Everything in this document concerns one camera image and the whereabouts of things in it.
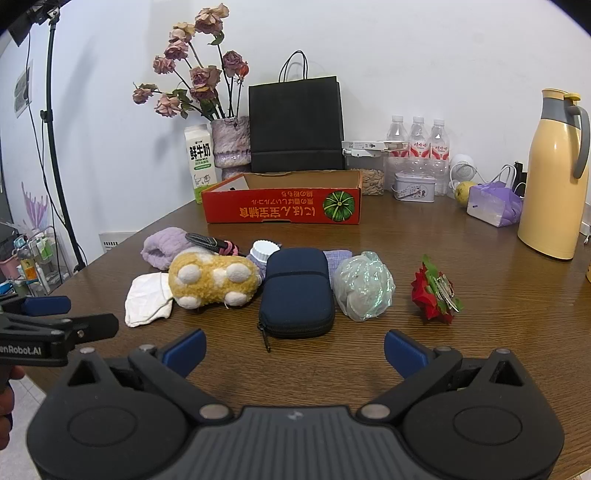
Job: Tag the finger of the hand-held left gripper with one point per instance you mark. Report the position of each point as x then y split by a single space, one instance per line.
97 325
46 304

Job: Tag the purple flower wall sticker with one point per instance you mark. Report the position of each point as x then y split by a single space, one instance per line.
34 207

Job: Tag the white plug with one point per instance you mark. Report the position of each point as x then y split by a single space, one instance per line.
585 230

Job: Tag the black charger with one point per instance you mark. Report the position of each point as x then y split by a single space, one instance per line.
519 175

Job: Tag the person's left hand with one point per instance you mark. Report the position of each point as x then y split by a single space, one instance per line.
5 431

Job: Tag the green yellow apple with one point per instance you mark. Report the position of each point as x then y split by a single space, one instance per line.
463 194

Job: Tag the navy zip pouch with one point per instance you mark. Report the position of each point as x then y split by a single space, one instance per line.
295 295

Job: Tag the wall poster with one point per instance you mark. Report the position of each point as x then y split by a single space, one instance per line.
22 94

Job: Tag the storage rack with bottles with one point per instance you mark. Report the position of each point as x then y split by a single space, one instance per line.
32 263

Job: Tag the purple tissue pack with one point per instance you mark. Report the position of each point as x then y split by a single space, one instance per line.
494 203

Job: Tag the white ridged lid jar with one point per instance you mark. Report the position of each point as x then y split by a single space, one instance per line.
264 251

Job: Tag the red cardboard box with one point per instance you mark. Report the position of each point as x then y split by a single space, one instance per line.
277 207

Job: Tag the pale printed tin box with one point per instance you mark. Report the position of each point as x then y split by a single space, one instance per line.
415 187

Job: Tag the black light stand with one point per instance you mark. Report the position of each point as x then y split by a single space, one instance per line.
46 113

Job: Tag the lilac fluffy ball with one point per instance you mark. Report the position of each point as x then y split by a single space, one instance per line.
159 249

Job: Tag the small white fan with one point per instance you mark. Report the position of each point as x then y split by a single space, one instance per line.
463 170

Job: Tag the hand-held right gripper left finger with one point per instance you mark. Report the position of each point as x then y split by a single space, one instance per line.
187 353

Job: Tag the black paper bag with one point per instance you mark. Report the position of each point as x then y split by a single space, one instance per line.
295 124

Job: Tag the clear container white lid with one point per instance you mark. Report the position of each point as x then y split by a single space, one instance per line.
371 180

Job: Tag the yellow thermos jug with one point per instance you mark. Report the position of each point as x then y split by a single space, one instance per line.
549 184

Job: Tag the dried pink rose bouquet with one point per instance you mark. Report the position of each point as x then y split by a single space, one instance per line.
203 78

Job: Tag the yellow spotted plush toy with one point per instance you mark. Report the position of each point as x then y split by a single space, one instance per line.
207 277

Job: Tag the white milk carton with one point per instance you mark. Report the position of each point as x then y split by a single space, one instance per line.
201 161

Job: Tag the white cloth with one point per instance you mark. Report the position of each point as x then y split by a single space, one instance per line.
147 300

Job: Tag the purple glass vase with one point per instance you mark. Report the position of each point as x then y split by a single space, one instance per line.
231 143

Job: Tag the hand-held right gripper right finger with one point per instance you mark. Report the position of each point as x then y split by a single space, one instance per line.
401 355

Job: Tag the white wall vent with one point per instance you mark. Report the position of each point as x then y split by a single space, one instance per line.
115 240

